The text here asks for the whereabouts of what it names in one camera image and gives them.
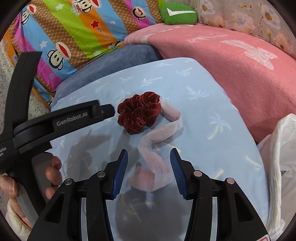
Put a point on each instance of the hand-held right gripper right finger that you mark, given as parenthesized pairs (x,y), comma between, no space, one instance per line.
(179,176)

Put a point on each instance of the green plush cushion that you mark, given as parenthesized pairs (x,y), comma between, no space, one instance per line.
(180,17)

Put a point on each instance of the blue-grey cushion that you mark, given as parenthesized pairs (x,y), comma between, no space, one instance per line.
(104,67)

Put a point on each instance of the person's left hand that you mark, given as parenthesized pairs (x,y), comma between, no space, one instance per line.
(54,171)

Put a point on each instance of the pink blanket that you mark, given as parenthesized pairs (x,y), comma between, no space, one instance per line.
(219,76)

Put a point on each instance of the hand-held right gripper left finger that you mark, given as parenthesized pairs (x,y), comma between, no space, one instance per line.
(120,176)

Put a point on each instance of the dark red velvet scrunchie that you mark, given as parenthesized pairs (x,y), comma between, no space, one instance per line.
(138,113)

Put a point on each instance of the speckled white bed sheet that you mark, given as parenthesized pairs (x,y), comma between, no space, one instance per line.
(5,76)

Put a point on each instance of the pink gauze strip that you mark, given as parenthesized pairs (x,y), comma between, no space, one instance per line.
(157,162)

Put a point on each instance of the floral beige quilt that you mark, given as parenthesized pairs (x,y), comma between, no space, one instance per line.
(242,16)

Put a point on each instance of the striped cartoon monkey quilt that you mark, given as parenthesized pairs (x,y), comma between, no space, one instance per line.
(69,30)

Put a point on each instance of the white plastic bag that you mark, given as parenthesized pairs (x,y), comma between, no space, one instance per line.
(282,162)

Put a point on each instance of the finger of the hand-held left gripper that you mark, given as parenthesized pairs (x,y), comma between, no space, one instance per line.
(69,120)
(34,146)

